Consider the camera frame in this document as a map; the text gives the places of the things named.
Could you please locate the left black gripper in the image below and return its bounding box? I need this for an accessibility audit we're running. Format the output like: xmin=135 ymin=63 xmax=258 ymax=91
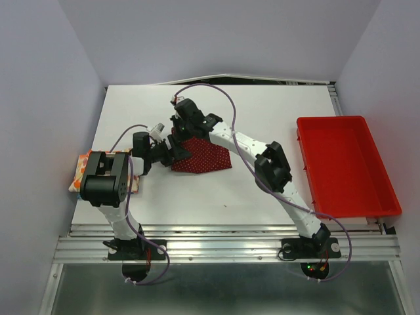
xmin=146 ymin=135 xmax=191 ymax=167

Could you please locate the red polka dot skirt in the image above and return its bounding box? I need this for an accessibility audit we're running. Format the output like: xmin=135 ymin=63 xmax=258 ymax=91
xmin=171 ymin=137 xmax=232 ymax=174

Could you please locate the orange floral cream skirt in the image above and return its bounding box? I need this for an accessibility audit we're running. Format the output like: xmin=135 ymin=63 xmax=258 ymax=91
xmin=68 ymin=150 xmax=140 ymax=194

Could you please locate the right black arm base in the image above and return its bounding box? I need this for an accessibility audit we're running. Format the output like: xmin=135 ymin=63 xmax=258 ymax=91
xmin=278 ymin=238 xmax=341 ymax=261

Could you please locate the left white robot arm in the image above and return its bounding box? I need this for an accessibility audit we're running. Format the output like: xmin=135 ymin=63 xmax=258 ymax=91
xmin=79 ymin=132 xmax=192 ymax=261

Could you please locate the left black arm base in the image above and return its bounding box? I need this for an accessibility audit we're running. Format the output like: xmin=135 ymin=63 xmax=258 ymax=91
xmin=102 ymin=238 xmax=167 ymax=261

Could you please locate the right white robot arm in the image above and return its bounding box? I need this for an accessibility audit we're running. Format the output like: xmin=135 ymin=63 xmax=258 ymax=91
xmin=171 ymin=96 xmax=331 ymax=256

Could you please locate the red plastic bin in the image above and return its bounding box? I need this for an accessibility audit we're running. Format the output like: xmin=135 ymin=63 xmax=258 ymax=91
xmin=297 ymin=115 xmax=402 ymax=218

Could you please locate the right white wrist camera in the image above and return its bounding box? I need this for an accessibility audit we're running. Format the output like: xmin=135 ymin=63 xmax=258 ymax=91
xmin=170 ymin=96 xmax=184 ymax=119

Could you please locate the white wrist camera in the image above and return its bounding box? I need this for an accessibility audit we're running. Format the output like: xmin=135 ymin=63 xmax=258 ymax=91
xmin=148 ymin=123 xmax=165 ymax=141
xmin=170 ymin=96 xmax=184 ymax=119

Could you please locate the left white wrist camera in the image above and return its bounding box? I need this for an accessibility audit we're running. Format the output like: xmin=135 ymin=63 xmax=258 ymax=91
xmin=148 ymin=123 xmax=165 ymax=141

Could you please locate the aluminium frame rail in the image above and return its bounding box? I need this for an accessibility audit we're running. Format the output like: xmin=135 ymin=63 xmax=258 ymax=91
xmin=53 ymin=224 xmax=401 ymax=264

